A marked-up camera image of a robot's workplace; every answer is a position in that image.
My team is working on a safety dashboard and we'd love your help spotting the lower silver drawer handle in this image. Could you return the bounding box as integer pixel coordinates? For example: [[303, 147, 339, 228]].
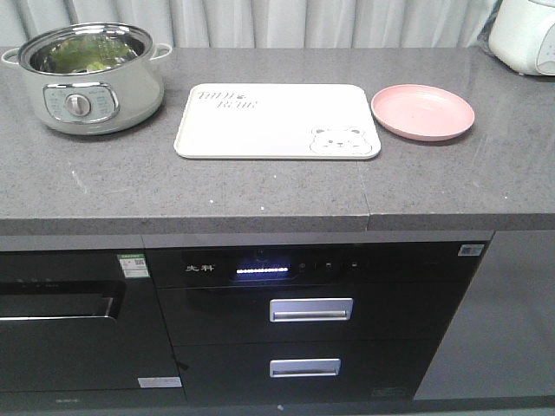
[[269, 358, 342, 378]]

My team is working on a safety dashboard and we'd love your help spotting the grey white curtain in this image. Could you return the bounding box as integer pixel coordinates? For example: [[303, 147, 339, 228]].
[[1, 1, 499, 49]]

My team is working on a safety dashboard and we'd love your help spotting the silver drawer handle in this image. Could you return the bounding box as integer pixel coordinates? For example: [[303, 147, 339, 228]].
[[269, 358, 342, 378], [269, 297, 354, 322]]

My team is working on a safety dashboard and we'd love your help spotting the black disinfection cabinet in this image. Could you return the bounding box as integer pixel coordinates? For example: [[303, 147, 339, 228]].
[[146, 240, 487, 406]]

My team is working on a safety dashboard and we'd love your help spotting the pink round plate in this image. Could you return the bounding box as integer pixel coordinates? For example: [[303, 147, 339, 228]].
[[370, 84, 475, 142]]

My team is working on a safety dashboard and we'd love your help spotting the green lettuce leaf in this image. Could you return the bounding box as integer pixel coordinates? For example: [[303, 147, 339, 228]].
[[43, 35, 137, 74]]

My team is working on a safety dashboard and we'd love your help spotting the pale green electric cooking pot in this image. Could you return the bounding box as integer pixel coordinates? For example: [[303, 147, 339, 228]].
[[1, 23, 173, 135]]

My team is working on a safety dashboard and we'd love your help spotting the grey cabinet door panel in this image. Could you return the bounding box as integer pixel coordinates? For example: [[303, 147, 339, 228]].
[[415, 231, 554, 400]]

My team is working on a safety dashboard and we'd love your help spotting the upper silver drawer handle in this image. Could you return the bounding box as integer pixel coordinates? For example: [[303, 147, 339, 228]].
[[269, 297, 354, 322]]

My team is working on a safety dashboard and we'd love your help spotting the white rice cooker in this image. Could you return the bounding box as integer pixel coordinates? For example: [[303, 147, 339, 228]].
[[488, 0, 554, 76]]

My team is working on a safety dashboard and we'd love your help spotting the cream bear print tray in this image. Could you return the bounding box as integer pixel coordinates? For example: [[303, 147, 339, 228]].
[[173, 83, 381, 160]]

